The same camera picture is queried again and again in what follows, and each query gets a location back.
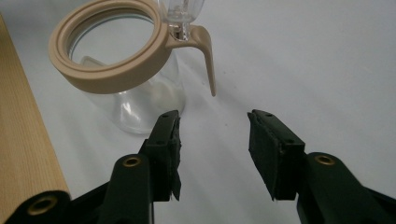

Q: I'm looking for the clear glass jar beige rim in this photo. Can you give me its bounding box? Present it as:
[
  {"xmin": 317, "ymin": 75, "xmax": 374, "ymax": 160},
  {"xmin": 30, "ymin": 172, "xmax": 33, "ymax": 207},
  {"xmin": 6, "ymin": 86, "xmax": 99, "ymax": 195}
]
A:
[{"xmin": 48, "ymin": 0, "xmax": 218, "ymax": 135}]

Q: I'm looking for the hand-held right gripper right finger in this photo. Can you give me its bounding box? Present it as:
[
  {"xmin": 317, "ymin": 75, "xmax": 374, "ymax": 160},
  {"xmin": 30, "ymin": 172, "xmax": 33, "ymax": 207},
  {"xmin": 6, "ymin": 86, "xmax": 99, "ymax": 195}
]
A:
[{"xmin": 247, "ymin": 108, "xmax": 396, "ymax": 224}]

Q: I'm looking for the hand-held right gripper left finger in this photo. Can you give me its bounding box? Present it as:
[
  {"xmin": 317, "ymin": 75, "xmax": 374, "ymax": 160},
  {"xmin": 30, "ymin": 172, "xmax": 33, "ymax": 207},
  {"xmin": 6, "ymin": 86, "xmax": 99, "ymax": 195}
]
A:
[{"xmin": 96, "ymin": 109, "xmax": 182, "ymax": 224}]

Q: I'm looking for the light wooden board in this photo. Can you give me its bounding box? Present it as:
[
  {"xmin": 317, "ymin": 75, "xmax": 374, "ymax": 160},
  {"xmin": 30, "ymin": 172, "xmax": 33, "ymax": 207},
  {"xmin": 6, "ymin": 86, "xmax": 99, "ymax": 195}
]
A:
[{"xmin": 0, "ymin": 14, "xmax": 71, "ymax": 217}]

